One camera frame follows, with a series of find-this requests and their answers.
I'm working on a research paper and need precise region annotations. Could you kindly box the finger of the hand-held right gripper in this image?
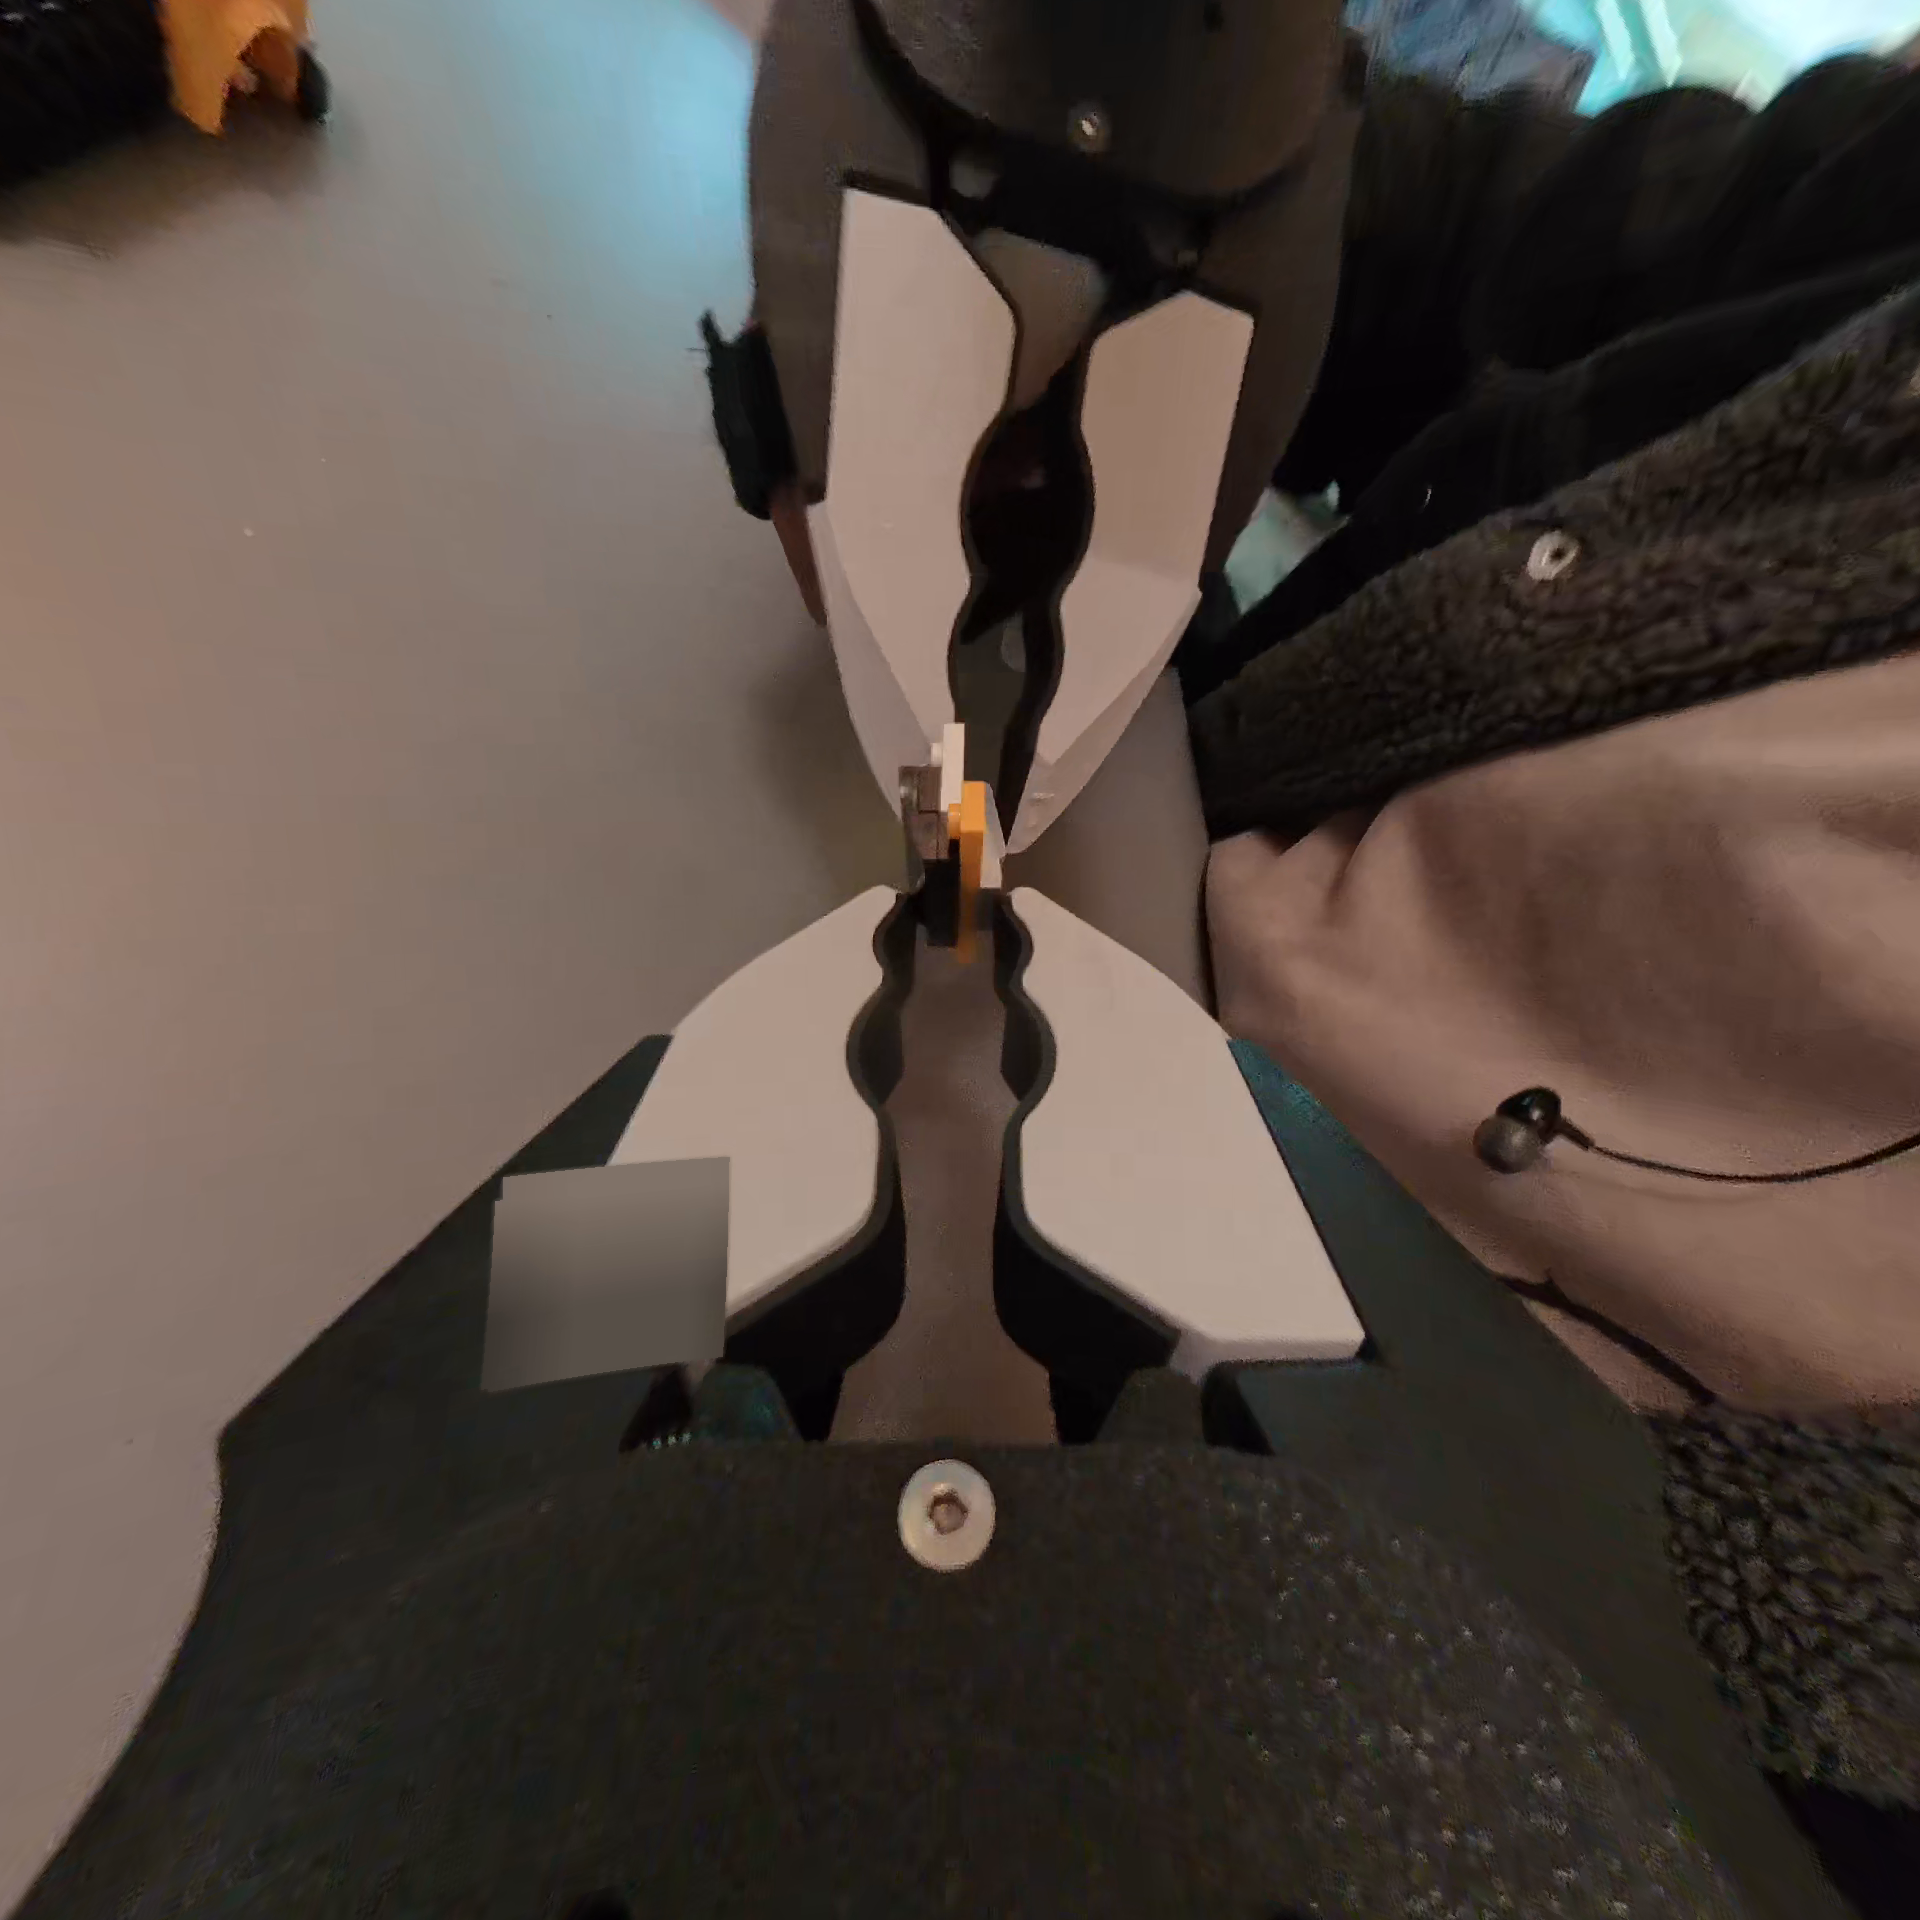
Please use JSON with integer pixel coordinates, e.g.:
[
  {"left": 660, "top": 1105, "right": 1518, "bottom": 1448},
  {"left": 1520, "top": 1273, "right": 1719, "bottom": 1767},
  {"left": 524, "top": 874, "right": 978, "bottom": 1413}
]
[
  {"left": 809, "top": 186, "right": 1033, "bottom": 827},
  {"left": 997, "top": 287, "right": 1257, "bottom": 856}
]

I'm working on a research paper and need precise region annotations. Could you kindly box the black wired earphone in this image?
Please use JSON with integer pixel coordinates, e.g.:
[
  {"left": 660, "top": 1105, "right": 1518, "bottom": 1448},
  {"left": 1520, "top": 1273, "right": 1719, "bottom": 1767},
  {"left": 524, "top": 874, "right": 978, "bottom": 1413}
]
[{"left": 1474, "top": 1088, "right": 1920, "bottom": 1186}]

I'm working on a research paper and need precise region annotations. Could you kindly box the small lego subassembly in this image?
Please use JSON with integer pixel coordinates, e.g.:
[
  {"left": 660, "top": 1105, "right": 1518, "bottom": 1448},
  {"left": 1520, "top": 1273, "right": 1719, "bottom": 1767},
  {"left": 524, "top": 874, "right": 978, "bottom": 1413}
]
[{"left": 896, "top": 723, "right": 1004, "bottom": 962}]

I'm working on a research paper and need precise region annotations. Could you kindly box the orange black lego car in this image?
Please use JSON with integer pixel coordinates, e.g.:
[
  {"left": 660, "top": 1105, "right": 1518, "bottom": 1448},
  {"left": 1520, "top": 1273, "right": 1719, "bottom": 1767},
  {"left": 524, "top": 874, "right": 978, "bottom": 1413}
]
[{"left": 0, "top": 0, "right": 330, "bottom": 190}]

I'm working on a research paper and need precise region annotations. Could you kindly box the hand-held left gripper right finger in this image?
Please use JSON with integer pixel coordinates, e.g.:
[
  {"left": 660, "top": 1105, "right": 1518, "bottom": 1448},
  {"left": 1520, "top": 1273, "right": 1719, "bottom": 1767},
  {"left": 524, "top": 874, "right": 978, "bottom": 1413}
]
[{"left": 990, "top": 883, "right": 1366, "bottom": 1373}]

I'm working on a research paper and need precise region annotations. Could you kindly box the beige sweatshirt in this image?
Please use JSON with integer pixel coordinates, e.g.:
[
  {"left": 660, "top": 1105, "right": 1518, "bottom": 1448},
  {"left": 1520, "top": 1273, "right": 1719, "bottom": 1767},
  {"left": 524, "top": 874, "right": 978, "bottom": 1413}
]
[{"left": 1207, "top": 661, "right": 1920, "bottom": 1425}]

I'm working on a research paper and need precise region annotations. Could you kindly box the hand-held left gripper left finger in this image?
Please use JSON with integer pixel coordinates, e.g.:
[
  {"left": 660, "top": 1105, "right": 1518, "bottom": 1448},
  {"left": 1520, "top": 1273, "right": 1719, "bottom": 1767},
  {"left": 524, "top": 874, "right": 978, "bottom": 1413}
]
[{"left": 612, "top": 883, "right": 914, "bottom": 1328}]

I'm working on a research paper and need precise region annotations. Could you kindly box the person's right hand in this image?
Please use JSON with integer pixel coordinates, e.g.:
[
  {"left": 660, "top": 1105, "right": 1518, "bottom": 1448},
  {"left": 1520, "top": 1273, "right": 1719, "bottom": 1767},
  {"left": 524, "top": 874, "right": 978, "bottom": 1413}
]
[{"left": 772, "top": 496, "right": 831, "bottom": 626}]

